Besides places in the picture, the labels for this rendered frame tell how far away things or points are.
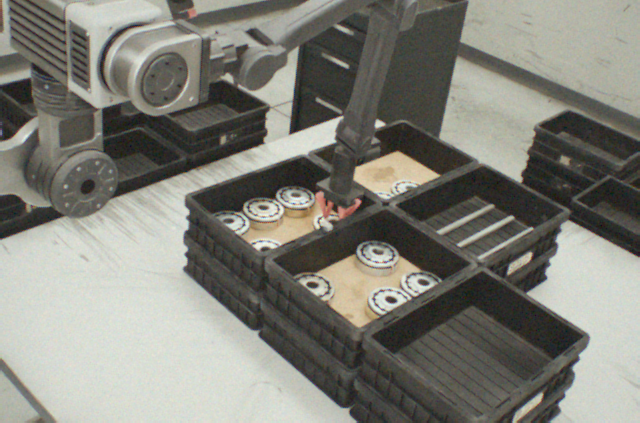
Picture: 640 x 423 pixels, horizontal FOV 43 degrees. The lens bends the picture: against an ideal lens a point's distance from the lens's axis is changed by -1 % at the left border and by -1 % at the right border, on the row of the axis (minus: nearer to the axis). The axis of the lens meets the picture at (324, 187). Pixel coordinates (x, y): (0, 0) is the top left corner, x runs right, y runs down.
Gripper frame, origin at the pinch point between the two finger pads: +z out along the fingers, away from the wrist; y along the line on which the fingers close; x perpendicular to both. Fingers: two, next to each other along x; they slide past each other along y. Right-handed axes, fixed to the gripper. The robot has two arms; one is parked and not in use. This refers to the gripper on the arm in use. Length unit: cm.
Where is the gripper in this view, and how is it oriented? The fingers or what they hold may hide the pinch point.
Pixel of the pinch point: (334, 219)
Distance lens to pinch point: 204.4
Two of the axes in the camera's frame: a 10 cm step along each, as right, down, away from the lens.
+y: -7.7, -4.0, 4.9
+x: -6.2, 3.0, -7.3
